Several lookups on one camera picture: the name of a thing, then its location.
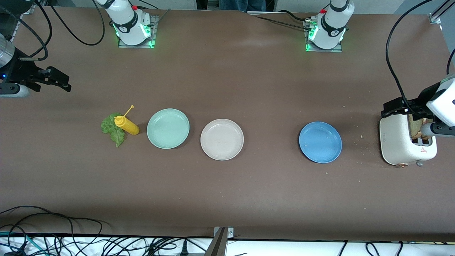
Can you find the black power plug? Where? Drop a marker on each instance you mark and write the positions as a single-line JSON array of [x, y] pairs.
[[184, 249]]

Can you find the beige plate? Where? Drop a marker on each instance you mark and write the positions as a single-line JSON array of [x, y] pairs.
[[222, 139]]

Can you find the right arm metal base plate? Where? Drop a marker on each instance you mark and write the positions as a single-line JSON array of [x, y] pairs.
[[155, 21]]

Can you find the aluminium frame corner profile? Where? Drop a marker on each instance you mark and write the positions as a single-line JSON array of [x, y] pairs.
[[435, 17]]

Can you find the brown bread slice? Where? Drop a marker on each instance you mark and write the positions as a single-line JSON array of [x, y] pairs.
[[414, 126]]

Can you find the blue plate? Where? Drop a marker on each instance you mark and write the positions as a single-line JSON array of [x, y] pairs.
[[320, 142]]

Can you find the mint green plate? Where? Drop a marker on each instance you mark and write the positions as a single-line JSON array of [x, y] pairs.
[[168, 128]]

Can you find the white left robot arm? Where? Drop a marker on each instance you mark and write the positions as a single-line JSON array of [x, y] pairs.
[[332, 25]]

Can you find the person in blue jeans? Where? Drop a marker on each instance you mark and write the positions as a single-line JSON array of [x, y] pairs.
[[241, 4]]

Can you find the green lettuce leaf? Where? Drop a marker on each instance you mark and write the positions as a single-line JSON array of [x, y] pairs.
[[108, 128]]

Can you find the aluminium frame rail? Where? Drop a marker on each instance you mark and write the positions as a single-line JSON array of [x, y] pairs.
[[28, 9]]

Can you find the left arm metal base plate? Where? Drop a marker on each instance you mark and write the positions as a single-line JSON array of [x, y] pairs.
[[337, 50]]

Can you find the yellow mustard squeeze bottle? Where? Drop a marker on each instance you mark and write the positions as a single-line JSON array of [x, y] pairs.
[[129, 128]]

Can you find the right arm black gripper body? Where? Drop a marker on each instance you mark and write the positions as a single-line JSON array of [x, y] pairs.
[[18, 73]]

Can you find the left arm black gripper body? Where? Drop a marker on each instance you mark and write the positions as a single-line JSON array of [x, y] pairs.
[[418, 103]]

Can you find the white two-slot toaster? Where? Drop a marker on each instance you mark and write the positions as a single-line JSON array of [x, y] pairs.
[[394, 142]]

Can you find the metal table edge bracket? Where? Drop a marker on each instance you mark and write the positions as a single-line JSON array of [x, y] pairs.
[[218, 245]]

